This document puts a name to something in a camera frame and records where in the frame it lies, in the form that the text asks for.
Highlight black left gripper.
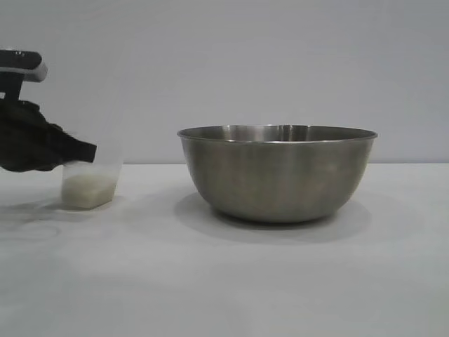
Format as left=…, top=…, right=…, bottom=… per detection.
left=0, top=100, right=98, bottom=173

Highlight stainless steel mixing bowl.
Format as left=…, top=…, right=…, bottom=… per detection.
left=176, top=124, right=379, bottom=224

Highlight translucent plastic measuring cup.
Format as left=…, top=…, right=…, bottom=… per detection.
left=62, top=143, right=124, bottom=211

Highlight white rice grains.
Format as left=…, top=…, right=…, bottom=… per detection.
left=62, top=173, right=116, bottom=211

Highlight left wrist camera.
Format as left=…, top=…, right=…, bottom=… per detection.
left=0, top=48, right=48, bottom=103

